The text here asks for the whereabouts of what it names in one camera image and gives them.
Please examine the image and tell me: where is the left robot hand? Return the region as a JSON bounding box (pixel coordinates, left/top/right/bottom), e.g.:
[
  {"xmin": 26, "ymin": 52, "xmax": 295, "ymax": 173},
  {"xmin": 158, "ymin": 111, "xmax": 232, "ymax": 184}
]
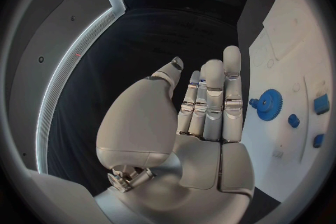
[{"xmin": 93, "ymin": 45, "xmax": 256, "ymax": 224}]

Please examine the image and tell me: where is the blue gear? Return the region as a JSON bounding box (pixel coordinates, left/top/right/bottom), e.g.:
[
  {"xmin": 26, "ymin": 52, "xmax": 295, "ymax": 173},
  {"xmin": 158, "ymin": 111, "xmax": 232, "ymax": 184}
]
[{"xmin": 256, "ymin": 88, "xmax": 284, "ymax": 122}]

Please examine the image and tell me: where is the white task board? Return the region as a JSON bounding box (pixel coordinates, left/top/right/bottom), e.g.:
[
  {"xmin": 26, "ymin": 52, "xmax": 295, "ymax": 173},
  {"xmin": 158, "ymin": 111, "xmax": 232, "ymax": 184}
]
[{"xmin": 240, "ymin": 0, "xmax": 334, "ymax": 203}]

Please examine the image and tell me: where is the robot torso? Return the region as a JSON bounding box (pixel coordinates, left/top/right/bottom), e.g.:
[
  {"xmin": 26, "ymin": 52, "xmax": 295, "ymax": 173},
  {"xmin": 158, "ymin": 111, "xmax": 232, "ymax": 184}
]
[{"xmin": 4, "ymin": 0, "xmax": 128, "ymax": 175}]

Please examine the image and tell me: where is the blue short cylinder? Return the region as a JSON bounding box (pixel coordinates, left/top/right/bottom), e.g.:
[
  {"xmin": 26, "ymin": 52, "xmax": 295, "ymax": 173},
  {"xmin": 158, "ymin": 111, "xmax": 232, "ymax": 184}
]
[{"xmin": 287, "ymin": 114, "xmax": 301, "ymax": 129}]

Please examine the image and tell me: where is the large blue block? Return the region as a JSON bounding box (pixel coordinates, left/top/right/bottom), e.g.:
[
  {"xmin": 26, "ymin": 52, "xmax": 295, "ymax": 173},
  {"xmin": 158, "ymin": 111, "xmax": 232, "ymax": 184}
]
[{"xmin": 312, "ymin": 93, "xmax": 332, "ymax": 116}]

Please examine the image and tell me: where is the small blue block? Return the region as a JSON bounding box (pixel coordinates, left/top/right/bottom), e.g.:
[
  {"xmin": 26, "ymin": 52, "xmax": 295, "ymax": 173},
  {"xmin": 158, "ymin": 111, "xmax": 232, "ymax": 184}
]
[{"xmin": 312, "ymin": 133, "xmax": 326, "ymax": 148}]

